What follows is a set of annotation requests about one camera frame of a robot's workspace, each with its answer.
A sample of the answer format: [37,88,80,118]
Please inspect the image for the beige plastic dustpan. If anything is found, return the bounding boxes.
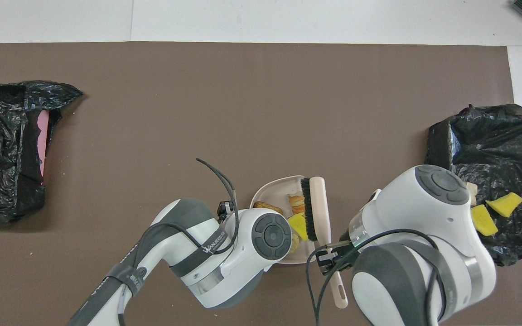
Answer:
[249,175,329,264]

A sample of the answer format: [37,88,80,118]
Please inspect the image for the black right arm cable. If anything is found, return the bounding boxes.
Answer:
[305,229,447,326]

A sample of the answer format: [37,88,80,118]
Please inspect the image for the sliced striped bread piece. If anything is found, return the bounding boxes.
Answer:
[287,194,306,214]

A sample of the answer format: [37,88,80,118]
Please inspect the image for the pink plastic bin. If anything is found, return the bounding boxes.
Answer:
[37,111,49,176]

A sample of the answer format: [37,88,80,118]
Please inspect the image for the bin lined with black bag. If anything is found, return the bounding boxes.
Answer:
[424,104,522,267]

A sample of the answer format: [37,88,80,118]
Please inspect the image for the brown table mat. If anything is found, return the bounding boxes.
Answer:
[0,42,522,326]

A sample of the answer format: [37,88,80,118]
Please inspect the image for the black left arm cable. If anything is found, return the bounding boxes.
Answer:
[195,158,239,254]

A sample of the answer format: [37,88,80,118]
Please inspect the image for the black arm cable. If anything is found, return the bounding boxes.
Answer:
[195,158,239,254]
[305,229,447,326]

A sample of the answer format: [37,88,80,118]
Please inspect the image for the brown bread roll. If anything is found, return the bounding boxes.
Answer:
[254,201,284,216]

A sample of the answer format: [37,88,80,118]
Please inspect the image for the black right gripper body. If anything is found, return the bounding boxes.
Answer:
[337,231,362,268]

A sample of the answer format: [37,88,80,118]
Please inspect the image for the beige hand brush black bristles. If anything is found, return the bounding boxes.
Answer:
[300,177,348,309]

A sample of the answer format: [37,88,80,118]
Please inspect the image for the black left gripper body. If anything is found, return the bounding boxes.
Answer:
[217,201,236,220]

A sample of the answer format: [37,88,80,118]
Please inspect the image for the yellow sponge piece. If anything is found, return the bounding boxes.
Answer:
[486,192,522,218]
[287,213,309,240]
[471,204,499,236]

